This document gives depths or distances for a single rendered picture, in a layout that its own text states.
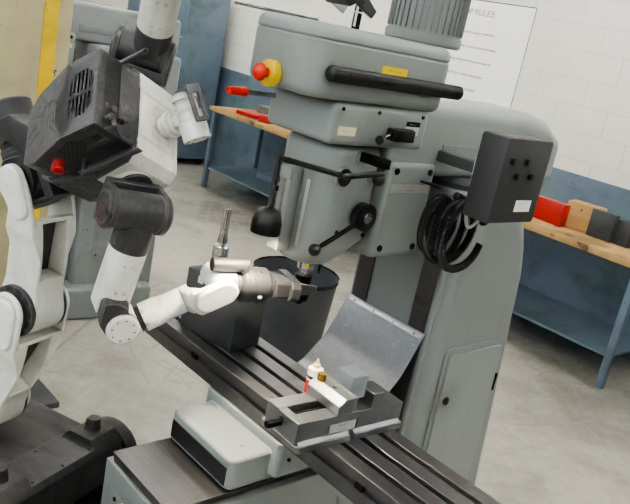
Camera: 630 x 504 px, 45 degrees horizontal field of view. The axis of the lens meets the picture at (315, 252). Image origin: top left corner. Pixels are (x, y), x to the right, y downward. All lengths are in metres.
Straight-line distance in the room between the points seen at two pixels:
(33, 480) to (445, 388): 1.18
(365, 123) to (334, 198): 0.19
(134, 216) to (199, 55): 7.55
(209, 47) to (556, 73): 4.36
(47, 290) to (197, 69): 7.23
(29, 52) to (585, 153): 4.28
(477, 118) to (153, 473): 1.26
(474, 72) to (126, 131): 5.36
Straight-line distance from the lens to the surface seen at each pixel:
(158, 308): 1.86
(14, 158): 2.07
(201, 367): 2.21
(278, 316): 3.94
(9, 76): 3.32
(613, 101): 6.20
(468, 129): 2.13
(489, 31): 6.86
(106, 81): 1.77
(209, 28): 9.24
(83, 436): 2.40
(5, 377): 2.27
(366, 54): 1.75
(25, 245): 2.08
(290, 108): 1.85
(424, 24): 1.98
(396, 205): 1.97
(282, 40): 1.74
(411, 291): 2.23
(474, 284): 2.25
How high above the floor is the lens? 1.88
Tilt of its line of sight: 16 degrees down
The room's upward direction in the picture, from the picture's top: 12 degrees clockwise
